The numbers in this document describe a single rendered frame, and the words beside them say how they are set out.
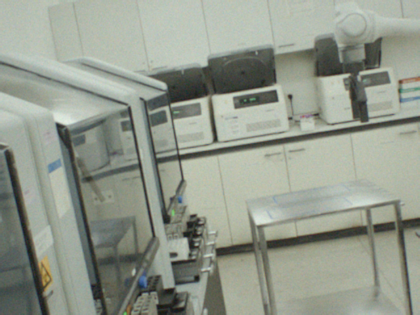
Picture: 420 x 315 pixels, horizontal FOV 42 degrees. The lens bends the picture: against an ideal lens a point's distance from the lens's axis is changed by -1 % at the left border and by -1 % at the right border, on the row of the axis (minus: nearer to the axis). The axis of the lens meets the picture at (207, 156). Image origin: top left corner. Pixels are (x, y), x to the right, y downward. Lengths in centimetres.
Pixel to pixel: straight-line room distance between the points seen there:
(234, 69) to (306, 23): 67
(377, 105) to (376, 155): 37
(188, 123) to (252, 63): 74
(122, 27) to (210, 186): 146
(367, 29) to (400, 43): 320
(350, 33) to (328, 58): 283
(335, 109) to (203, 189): 119
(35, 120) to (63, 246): 22
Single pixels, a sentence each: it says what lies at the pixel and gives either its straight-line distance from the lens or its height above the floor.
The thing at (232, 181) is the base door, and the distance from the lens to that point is 432.
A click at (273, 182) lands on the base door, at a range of 432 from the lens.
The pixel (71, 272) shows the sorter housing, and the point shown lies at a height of 115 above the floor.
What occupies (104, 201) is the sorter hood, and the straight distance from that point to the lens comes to 123.
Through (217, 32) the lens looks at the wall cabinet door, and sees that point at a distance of 453.
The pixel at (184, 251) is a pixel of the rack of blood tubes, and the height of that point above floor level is 85.
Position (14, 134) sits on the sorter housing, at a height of 141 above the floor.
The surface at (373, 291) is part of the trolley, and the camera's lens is 289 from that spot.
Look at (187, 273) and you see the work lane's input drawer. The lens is 202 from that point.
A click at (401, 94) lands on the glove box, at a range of 483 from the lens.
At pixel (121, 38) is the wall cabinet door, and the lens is 463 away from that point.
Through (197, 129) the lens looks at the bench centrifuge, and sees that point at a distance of 427.
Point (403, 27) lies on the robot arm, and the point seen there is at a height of 149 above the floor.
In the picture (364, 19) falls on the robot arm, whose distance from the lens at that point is 185.
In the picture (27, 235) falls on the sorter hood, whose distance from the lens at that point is 83.
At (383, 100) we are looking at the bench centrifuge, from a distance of 438.
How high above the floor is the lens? 146
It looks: 8 degrees down
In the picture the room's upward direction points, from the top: 10 degrees counter-clockwise
